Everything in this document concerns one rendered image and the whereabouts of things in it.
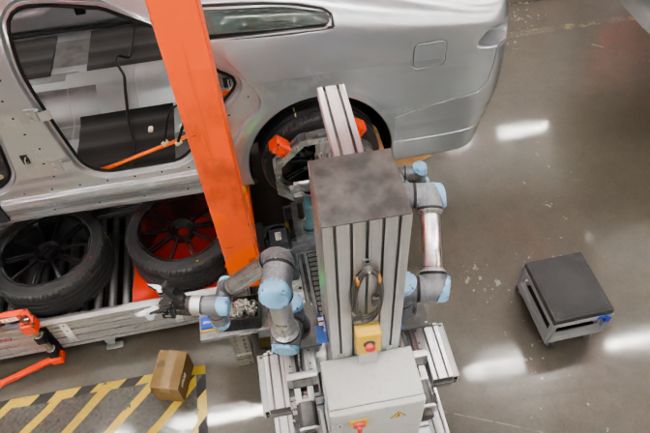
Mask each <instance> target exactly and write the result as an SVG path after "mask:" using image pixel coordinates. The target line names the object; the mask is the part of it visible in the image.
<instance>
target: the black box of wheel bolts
mask: <svg viewBox="0 0 650 433"><path fill-rule="evenodd" d="M229 317H230V325H229V327H228V328H227V329H226V330H224V332H231V331H239V330H248V329H256V328H261V304H260V300H259V298H258V294H251V295H243V296H234V297H233V300H232V305H231V309H230V314H229Z"/></svg>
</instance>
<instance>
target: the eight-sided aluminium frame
mask: <svg viewBox="0 0 650 433"><path fill-rule="evenodd" d="M360 138H361V142H362V145H363V148H364V152H369V151H373V149H372V146H371V143H370V142H368V141H367V140H365V139H363V138H362V137H360ZM326 142H329V141H328V137H327V133H326V130H315V131H309V132H303V133H299V134H298V135H296V136H295V138H294V139H293V140H292V141H291V142H290V143H289V145H290V149H291V151H290V152H289V153H288V154H287V155H286V156H285V157H284V158H281V157H279V156H275V157H274V158H273V167H274V171H275V177H276V186H277V191H278V195H281V196H283V197H285V198H288V199H290V200H292V201H294V196H293V193H290V192H289V186H288V185H285V184H284V183H283V177H282V171H281V169H282V168H283V167H284V166H285V165H286V164H287V163H288V162H289V161H290V160H291V159H292V158H293V157H294V156H295V155H296V154H297V153H298V152H299V151H301V150H302V149H303V148H304V147H305V146H309V145H315V144H318V143H319V144H321V143H326Z"/></svg>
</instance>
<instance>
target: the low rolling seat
mask: <svg viewBox="0 0 650 433"><path fill-rule="evenodd" d="M516 291H517V293H518V294H519V295H520V296H521V297H523V299H524V301H525V304H526V306H527V308H528V310H529V312H530V314H531V316H532V318H533V321H534V323H535V325H536V327H537V329H538V331H539V333H540V335H541V337H542V339H543V342H544V344H545V345H546V347H547V348H548V349H553V348H554V347H555V343H554V341H559V340H563V339H568V338H573V337H578V336H582V335H583V339H585V340H588V339H589V337H591V335H592V333H595V332H602V331H603V330H604V328H605V327H606V325H607V323H608V322H609V320H610V319H611V317H612V316H613V314H614V313H613V311H614V308H613V306H612V304H611V303H610V301H609V299H608V297H607V296H606V293H605V291H604V290H603V288H602V286H601V285H600V283H599V281H598V279H597V278H596V277H595V275H594V273H593V272H592V270H591V268H590V266H589V265H588V263H587V261H586V260H585V258H584V256H583V254H582V253H581V252H576V253H571V254H566V255H561V256H556V257H551V258H547V259H542V260H537V261H532V262H527V263H526V264H525V265H524V266H523V267H522V269H521V272H520V275H519V278H518V280H517V287H516Z"/></svg>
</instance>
